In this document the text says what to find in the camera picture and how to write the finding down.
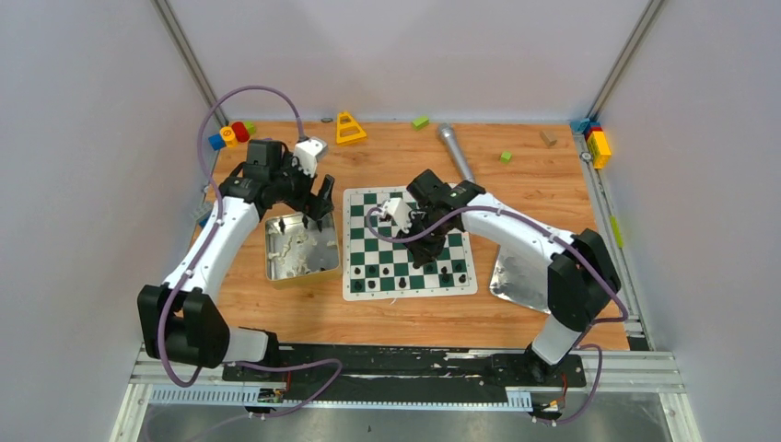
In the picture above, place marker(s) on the grey microphone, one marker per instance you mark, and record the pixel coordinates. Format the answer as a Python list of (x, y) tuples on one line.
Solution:
[(446, 134)]

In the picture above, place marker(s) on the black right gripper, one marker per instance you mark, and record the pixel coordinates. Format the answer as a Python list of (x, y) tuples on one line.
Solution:
[(423, 250)]

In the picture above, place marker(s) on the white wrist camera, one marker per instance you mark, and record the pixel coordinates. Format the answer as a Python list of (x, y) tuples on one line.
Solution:
[(398, 211), (308, 153)]

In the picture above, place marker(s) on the gold tin box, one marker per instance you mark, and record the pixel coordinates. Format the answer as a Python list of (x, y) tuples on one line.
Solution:
[(300, 251)]

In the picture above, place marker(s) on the red cylinder block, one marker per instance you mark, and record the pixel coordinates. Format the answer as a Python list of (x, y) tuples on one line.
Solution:
[(241, 131)]

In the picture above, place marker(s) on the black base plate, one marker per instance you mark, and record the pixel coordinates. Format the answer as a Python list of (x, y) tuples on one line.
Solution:
[(428, 374)]

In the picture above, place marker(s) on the brown wooden block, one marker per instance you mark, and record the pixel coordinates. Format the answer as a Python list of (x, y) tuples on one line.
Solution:
[(548, 138)]

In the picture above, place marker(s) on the yellow cylinder block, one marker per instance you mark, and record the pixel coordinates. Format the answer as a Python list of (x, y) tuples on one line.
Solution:
[(228, 136)]

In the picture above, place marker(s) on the blue cube block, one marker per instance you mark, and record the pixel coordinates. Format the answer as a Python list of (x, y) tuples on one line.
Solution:
[(216, 142)]

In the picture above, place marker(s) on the green block far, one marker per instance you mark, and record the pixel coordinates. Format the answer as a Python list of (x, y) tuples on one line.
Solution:
[(420, 122)]

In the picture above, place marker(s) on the silver tin lid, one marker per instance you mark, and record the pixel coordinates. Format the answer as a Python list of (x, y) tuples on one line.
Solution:
[(520, 275)]

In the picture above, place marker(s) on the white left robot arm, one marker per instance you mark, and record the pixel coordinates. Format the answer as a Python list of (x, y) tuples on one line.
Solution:
[(179, 318)]

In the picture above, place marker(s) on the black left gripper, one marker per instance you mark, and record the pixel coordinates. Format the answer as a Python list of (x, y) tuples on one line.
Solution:
[(310, 194)]

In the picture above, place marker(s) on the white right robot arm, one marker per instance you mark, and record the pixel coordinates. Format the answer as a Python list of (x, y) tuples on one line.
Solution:
[(574, 273)]

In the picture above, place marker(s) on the yellow red blue brick stack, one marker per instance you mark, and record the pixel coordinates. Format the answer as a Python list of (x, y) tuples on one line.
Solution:
[(596, 141)]

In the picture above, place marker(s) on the yellow triangle block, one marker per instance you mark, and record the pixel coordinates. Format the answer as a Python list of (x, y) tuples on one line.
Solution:
[(348, 129)]

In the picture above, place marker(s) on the blue brick near left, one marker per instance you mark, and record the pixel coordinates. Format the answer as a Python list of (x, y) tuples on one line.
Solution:
[(203, 220)]

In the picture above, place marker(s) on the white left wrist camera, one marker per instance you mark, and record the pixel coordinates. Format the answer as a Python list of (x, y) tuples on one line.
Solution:
[(308, 153)]

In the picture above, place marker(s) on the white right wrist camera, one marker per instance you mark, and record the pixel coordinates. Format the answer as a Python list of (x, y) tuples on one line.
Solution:
[(398, 211)]

